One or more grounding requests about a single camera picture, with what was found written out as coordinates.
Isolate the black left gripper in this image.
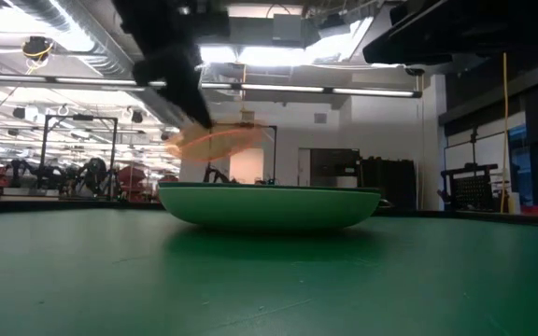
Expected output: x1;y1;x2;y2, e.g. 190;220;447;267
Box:
112;0;231;131

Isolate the transparent orange plastic plate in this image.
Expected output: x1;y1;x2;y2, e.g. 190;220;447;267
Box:
164;121;266;163

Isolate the long ceiling light bar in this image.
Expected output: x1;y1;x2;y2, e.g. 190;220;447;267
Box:
0;72;423;100

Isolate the grey ceiling box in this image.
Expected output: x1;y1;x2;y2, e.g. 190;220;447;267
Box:
272;13;304;43

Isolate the large green plastic plate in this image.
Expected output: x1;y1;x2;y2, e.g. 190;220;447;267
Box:
158;181;383;231

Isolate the green table mat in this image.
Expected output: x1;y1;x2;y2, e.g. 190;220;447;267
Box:
0;207;538;336

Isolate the black cabinet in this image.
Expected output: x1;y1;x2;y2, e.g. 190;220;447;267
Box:
360;157;418;212

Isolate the black equipment cart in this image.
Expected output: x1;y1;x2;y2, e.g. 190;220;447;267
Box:
440;162;500;214

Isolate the black metal rig frame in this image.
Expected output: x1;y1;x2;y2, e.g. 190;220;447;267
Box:
38;113;120;201

